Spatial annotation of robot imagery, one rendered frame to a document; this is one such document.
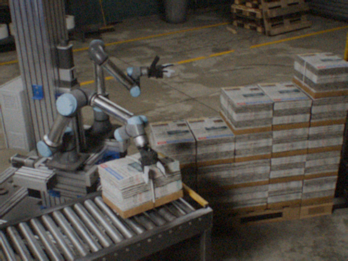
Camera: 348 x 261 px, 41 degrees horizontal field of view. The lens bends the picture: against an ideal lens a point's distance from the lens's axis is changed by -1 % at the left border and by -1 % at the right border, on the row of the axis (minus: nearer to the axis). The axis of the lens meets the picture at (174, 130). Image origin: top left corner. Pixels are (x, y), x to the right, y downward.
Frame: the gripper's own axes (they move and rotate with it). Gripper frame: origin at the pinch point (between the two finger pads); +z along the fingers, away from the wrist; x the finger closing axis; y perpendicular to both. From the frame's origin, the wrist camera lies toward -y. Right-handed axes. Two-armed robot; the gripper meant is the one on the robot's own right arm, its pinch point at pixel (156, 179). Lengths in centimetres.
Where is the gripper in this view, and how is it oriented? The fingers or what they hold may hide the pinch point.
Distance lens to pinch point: 251.0
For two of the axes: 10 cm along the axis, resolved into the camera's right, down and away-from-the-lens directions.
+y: -4.2, 2.2, 8.8
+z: 3.3, 9.4, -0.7
